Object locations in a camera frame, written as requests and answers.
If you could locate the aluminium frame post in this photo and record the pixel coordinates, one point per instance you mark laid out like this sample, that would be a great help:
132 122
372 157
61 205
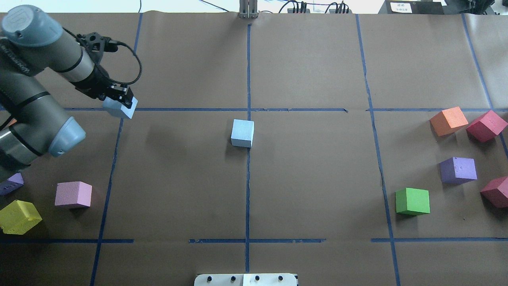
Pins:
248 9

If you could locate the green foam block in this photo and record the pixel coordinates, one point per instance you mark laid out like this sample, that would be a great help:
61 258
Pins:
412 201

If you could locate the light blue foam block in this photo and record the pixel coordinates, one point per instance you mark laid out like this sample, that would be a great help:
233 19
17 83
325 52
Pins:
116 109
242 133

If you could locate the violet foam block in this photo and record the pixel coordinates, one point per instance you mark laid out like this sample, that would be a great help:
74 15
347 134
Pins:
11 184

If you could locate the white mast base plate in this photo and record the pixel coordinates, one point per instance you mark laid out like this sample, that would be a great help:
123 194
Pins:
247 279

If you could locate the dark red foam block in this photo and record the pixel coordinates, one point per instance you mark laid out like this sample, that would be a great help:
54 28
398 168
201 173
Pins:
496 192

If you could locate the crimson foam block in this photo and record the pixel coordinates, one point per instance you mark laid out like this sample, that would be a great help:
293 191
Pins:
487 126

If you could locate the yellow foam block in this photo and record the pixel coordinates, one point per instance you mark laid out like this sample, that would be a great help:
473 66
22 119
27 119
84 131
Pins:
18 217

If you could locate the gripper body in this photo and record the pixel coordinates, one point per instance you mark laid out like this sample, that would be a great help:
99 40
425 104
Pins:
94 85

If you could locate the pink foam block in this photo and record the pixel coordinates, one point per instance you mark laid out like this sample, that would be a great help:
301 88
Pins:
71 195

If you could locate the orange foam block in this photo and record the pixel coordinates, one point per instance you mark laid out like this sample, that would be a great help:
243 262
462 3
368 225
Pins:
448 121

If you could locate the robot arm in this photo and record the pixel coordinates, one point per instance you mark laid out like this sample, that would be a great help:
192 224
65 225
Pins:
32 41

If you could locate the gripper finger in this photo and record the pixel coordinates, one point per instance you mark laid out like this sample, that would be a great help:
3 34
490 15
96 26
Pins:
126 96

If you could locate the purple foam block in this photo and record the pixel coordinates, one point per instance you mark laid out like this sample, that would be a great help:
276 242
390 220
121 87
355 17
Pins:
458 170

